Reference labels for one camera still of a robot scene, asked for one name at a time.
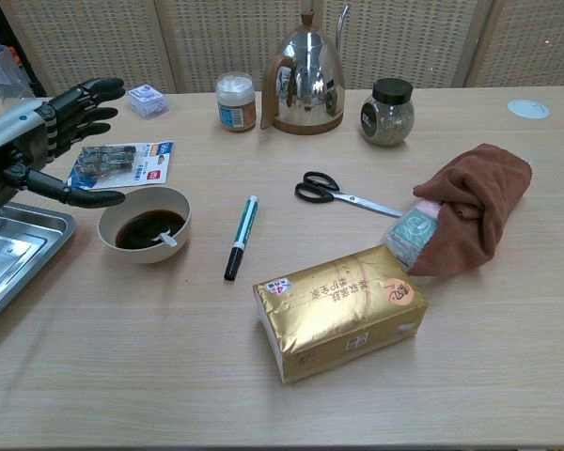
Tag cup of dark coffee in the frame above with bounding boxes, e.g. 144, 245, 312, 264
97, 186, 193, 264

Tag gold tissue pack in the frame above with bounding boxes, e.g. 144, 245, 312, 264
252, 243, 430, 386

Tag black handled scissors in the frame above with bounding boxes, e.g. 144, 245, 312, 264
294, 170, 404, 219

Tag white lidded brown jar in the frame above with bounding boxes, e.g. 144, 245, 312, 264
215, 70, 259, 133

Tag clear wrapped tissue pack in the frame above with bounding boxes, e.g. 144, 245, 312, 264
380, 199, 443, 273

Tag white plastic spoon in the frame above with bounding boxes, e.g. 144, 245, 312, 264
149, 229, 180, 248

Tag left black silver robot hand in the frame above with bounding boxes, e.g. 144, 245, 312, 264
0, 77, 126, 212

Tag steel gooseneck kettle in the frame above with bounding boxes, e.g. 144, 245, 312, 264
259, 3, 352, 136

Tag small clear plastic box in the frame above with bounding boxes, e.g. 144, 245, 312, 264
125, 83, 169, 117

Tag black lidded glass jar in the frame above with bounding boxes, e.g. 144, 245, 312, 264
359, 77, 415, 148

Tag wooden woven screen panel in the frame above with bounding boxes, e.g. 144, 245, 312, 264
153, 0, 323, 94
309, 0, 483, 90
453, 0, 564, 88
0, 0, 178, 98

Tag green white marker pen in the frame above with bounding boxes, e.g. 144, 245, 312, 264
223, 194, 260, 282

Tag clear plastic water bottle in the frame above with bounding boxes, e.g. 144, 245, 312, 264
0, 28, 34, 102

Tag brown towel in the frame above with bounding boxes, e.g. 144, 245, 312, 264
412, 143, 533, 277

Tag stainless steel tray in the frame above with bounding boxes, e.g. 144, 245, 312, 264
0, 200, 77, 333

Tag binder clip blister pack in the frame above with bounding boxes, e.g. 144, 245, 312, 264
65, 138, 176, 192

